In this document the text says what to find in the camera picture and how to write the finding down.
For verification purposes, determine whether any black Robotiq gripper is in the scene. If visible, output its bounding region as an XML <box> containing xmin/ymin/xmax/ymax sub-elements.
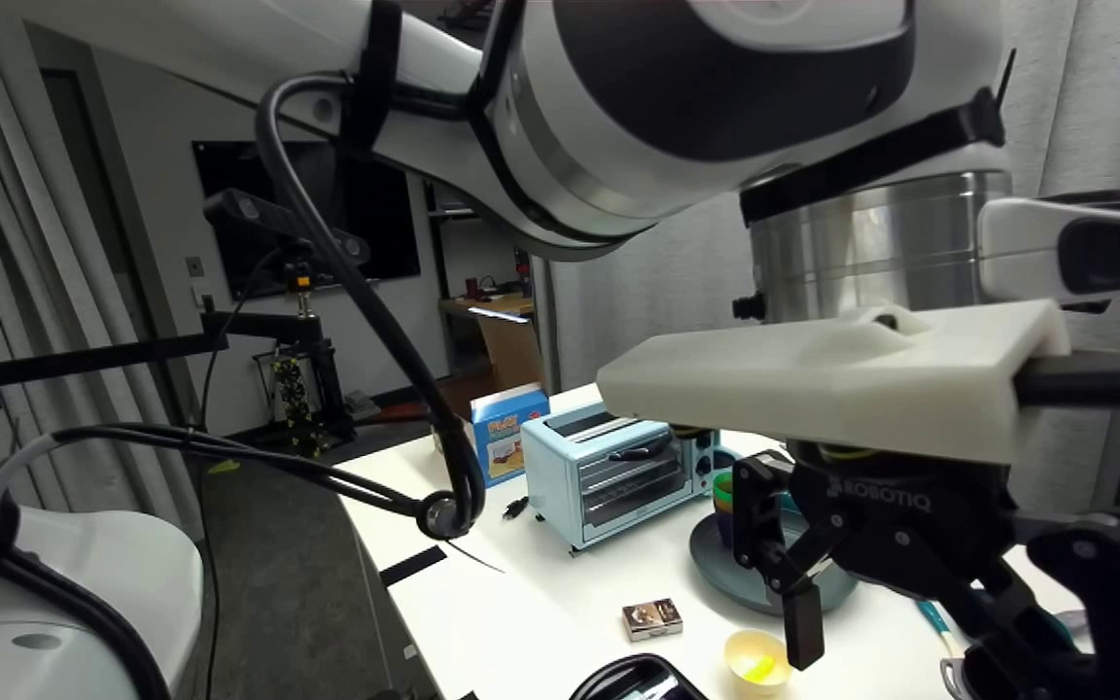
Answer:
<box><xmin>731</xmin><ymin>442</ymin><xmax>1120</xmax><ymax>700</ymax></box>

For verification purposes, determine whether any grey-blue plate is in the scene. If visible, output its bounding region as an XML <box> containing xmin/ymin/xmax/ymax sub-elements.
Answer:
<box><xmin>687</xmin><ymin>509</ymin><xmax>864</xmax><ymax>618</ymax></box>

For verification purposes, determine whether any yellow round lid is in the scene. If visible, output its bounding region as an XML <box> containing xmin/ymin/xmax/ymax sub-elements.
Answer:
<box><xmin>720</xmin><ymin>628</ymin><xmax>796</xmax><ymax>693</ymax></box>

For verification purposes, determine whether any green cup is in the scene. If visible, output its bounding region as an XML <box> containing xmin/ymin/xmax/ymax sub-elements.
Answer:
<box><xmin>709</xmin><ymin>467</ymin><xmax>737</xmax><ymax>519</ymax></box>

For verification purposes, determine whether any small brown card box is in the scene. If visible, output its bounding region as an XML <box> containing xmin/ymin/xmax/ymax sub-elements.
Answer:
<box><xmin>618</xmin><ymin>593</ymin><xmax>687</xmax><ymax>646</ymax></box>

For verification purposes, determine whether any glossy black tray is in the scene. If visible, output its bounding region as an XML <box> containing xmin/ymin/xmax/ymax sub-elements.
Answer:
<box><xmin>566</xmin><ymin>653</ymin><xmax>713</xmax><ymax>700</ymax></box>

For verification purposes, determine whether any light blue toaster oven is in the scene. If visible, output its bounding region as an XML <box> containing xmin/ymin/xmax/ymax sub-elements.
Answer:
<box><xmin>518</xmin><ymin>400</ymin><xmax>727</xmax><ymax>557</ymax></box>

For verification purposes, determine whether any blue and cardboard box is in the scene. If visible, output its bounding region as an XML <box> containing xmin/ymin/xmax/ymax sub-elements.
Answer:
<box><xmin>465</xmin><ymin>379</ymin><xmax>553</xmax><ymax>491</ymax></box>

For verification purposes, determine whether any open cardboard box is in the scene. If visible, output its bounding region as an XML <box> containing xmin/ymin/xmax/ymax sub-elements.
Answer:
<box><xmin>442</xmin><ymin>292</ymin><xmax>544</xmax><ymax>388</ymax></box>

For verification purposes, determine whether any black tape strip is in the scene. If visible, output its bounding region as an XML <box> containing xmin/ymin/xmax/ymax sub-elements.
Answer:
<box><xmin>377</xmin><ymin>543</ymin><xmax>451</xmax><ymax>585</ymax></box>

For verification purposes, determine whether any white shelf unit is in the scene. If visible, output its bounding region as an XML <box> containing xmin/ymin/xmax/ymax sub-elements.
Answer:
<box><xmin>424</xmin><ymin>180</ymin><xmax>544</xmax><ymax>392</ymax></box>

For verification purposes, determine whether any black tripod stand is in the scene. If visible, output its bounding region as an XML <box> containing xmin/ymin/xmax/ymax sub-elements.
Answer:
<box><xmin>0</xmin><ymin>296</ymin><xmax>357</xmax><ymax>452</ymax></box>

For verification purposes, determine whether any black pan teal handle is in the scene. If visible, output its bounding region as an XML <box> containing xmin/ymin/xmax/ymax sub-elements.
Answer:
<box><xmin>912</xmin><ymin>593</ymin><xmax>981</xmax><ymax>700</ymax></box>

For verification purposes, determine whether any white printed camera mount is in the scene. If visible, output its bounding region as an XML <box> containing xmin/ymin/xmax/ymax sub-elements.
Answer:
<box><xmin>593</xmin><ymin>298</ymin><xmax>1072</xmax><ymax>467</ymax></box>

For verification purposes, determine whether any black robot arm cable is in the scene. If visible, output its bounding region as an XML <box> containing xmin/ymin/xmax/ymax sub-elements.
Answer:
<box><xmin>0</xmin><ymin>70</ymin><xmax>492</xmax><ymax>700</ymax></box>

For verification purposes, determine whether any black wall monitor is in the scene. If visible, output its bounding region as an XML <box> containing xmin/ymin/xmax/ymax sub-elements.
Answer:
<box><xmin>189</xmin><ymin>134</ymin><xmax>424</xmax><ymax>296</ymax></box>

